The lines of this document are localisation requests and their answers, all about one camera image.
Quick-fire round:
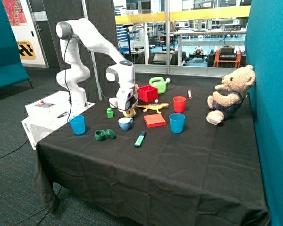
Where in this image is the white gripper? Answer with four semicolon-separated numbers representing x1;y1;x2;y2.
108;86;138;111

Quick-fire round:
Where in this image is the yellow ball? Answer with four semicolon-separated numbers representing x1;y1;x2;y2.
123;109;136;118

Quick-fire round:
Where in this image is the green toy watering can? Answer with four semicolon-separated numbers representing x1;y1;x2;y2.
149;77;171;94

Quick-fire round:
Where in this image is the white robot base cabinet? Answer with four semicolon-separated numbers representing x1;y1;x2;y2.
22;91;95;150

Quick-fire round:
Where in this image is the red square pot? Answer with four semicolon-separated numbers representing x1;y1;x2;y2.
138;85;158;103

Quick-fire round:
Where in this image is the green toy block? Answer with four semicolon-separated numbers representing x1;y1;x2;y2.
107;107;114;118

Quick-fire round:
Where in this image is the blue teacup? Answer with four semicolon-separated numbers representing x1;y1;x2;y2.
118;117;133;131

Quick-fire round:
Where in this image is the yellow toy lizard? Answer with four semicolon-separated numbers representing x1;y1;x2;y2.
136;102;169;114

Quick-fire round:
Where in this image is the red flat box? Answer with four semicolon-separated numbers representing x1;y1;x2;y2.
144;113;166;128

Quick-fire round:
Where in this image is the green highlighter pen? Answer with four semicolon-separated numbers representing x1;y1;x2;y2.
134;131;146;148

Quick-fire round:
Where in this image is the red plastic cup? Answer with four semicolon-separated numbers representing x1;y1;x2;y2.
173;96;186;113

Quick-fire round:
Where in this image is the blue plastic cup left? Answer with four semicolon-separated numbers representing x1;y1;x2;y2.
69;115;85;135

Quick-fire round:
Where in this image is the blue plastic cup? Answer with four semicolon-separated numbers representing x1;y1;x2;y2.
169;113;185;134
69;115;85;135

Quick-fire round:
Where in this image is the blue plastic cup right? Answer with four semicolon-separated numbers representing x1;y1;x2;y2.
169;113;185;134

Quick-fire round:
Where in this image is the red white marker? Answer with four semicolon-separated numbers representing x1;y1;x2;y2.
188;89;192;99

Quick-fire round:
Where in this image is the black tablecloth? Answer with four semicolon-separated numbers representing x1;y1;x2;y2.
33;87;271;226

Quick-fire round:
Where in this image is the brown teddy bear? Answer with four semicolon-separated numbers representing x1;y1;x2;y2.
206;65;256;125

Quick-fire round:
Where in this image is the teal sofa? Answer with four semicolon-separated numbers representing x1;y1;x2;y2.
0;1;30;89

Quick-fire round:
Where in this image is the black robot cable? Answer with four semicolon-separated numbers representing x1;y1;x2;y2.
57;35;123;123

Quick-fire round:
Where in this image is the teal partition wall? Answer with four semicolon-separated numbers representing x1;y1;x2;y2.
246;0;283;226

